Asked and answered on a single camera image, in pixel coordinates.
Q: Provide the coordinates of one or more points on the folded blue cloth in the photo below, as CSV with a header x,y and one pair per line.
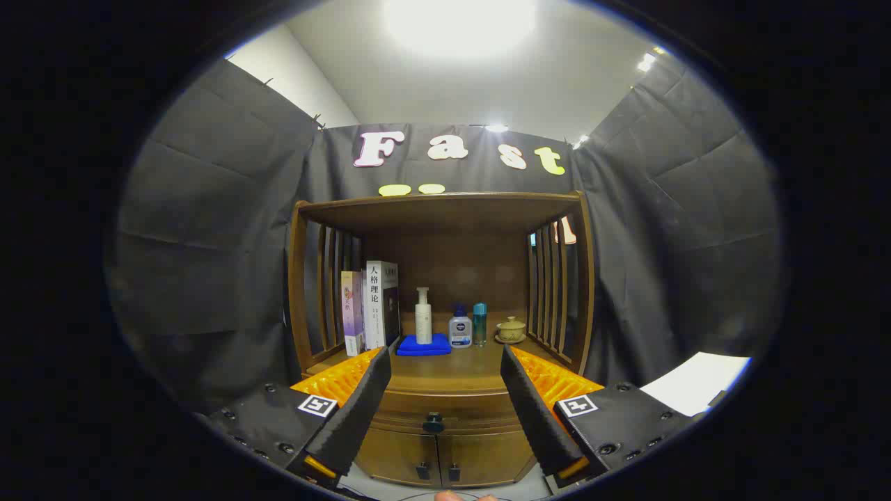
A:
x,y
423,346

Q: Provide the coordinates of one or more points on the brown wooden drawer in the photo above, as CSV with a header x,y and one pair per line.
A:
x,y
404,410

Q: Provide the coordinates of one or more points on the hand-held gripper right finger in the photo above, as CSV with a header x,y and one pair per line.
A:
x,y
536,417

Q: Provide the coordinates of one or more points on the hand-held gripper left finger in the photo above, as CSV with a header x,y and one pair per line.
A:
x,y
358,417

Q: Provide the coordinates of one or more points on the purple book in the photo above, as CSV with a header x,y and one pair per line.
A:
x,y
351,313

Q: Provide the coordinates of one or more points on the tall white pump bottle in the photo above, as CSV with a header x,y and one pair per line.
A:
x,y
423,320

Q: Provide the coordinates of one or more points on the black backdrop cloth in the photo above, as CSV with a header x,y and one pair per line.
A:
x,y
209,243

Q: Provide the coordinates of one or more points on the white flat panel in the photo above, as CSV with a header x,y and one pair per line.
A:
x,y
689,383

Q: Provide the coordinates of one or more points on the yellow lidded tea cup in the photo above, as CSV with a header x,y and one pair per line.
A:
x,y
511,330

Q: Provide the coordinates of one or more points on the thick white book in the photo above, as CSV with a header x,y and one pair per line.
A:
x,y
376,306

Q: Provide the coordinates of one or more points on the black round drawer knob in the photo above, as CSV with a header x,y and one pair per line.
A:
x,y
433,423

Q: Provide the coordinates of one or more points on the brown wooden cabinet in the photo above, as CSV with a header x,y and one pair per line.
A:
x,y
445,216

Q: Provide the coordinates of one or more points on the brown wooden countertop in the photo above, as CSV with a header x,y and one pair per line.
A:
x,y
452,369

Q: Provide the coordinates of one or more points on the white bottle with blue pump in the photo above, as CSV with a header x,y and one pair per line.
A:
x,y
460,332

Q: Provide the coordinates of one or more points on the teal slim bottle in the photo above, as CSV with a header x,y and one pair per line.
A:
x,y
480,323

